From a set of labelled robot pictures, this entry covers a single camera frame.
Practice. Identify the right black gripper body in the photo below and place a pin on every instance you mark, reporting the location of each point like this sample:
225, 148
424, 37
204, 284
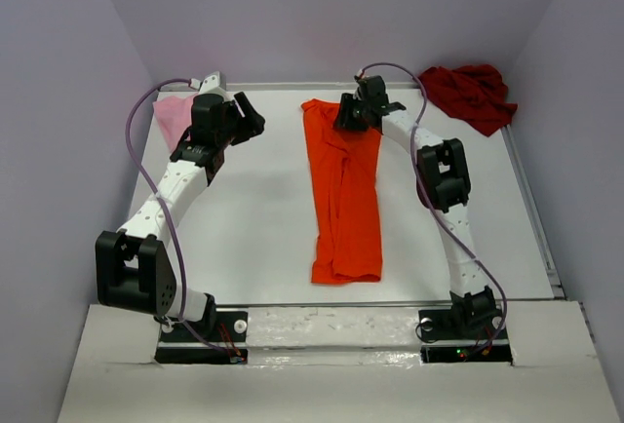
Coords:
354, 112

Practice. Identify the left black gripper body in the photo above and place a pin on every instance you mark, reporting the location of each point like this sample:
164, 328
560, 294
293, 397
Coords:
232, 121

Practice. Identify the orange t shirt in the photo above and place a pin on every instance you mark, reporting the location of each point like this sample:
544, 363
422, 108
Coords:
343, 169

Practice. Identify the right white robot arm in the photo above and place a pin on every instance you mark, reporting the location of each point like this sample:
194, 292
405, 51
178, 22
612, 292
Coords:
443, 186

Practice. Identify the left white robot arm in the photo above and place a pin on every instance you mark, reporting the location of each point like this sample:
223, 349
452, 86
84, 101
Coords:
134, 271

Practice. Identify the pink t shirt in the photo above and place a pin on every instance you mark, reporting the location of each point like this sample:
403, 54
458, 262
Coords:
173, 115

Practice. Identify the dark red t shirt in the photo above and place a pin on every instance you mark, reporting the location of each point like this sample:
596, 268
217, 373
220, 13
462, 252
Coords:
474, 94

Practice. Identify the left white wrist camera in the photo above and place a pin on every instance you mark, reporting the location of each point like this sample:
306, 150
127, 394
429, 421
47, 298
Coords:
213, 83

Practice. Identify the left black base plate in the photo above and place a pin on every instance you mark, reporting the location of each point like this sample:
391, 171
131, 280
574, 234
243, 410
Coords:
224, 344

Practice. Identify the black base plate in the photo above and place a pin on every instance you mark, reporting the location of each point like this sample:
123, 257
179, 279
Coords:
224, 344
442, 343

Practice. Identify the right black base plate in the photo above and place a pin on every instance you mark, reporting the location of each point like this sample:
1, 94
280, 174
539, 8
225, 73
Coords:
442, 343

